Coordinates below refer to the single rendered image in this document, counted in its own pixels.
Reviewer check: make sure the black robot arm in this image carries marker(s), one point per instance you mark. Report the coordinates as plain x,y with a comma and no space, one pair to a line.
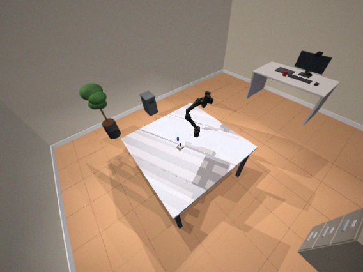
205,100

